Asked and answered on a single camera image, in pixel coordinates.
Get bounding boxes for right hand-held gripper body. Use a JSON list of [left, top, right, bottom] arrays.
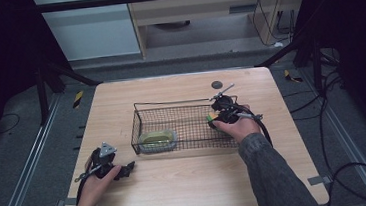
[[207, 82, 245, 127]]

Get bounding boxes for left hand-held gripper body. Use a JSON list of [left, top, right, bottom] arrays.
[[86, 140, 122, 181]]

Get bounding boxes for green and yellow sponge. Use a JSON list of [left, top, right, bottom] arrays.
[[205, 110, 222, 125]]

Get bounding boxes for black wire mesh basket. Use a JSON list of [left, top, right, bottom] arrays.
[[127, 93, 247, 158]]

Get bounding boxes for green oval soap dish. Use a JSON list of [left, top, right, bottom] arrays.
[[136, 128, 180, 155]]

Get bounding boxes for person's right hand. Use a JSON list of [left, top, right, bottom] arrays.
[[210, 101, 264, 147]]

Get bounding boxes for person's left hand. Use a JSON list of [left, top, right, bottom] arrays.
[[66, 163, 127, 206]]

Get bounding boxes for grey round table grommet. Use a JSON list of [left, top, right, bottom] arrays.
[[210, 79, 224, 91]]

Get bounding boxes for grey tape patch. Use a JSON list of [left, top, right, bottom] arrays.
[[307, 174, 334, 187], [55, 196, 81, 206]]

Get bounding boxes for yellow and black tape strip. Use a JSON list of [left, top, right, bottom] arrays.
[[283, 67, 305, 85], [71, 90, 86, 110]]

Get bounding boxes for black metal stand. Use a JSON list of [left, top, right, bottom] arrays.
[[253, 32, 327, 98], [31, 51, 106, 128]]

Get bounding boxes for light wooden desk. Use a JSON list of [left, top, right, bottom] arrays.
[[123, 0, 315, 62]]

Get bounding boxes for white cabinet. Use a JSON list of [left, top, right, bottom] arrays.
[[31, 0, 143, 65]]

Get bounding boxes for black curtain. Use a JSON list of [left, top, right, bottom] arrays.
[[290, 0, 366, 159], [0, 0, 81, 163]]

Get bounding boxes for right hand-held gripper cable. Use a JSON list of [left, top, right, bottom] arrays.
[[219, 97, 274, 153]]

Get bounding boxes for hand-held gripper cable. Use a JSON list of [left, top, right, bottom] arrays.
[[219, 97, 274, 153], [71, 154, 108, 206]]

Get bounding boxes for left hand-held gripper cable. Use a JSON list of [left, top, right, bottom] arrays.
[[71, 154, 108, 206]]

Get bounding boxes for aluminium floor rail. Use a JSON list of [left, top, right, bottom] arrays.
[[0, 93, 72, 206], [299, 61, 366, 206]]

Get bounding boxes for hanging black cables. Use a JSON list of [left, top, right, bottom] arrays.
[[249, 0, 299, 50]]

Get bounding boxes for thin black floor cable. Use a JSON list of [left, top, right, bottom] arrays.
[[0, 111, 23, 136]]

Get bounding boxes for black looped floor cable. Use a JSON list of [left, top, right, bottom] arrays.
[[283, 66, 366, 206]]

